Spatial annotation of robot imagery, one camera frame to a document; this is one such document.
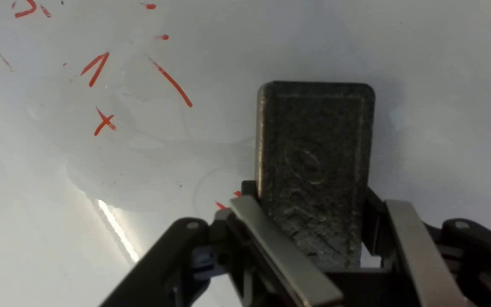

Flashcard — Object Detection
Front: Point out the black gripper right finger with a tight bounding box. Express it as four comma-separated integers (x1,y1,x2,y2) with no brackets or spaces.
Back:
363,190,491,307

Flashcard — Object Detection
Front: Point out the white whiteboard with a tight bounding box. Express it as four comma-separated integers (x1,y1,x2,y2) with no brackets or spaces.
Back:
0,0,491,307

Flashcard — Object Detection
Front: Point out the black whiteboard duster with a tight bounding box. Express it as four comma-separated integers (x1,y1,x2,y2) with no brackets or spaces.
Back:
253,78,376,272

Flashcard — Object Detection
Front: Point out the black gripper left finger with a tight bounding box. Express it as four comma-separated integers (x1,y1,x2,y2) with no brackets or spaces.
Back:
98,194,346,307

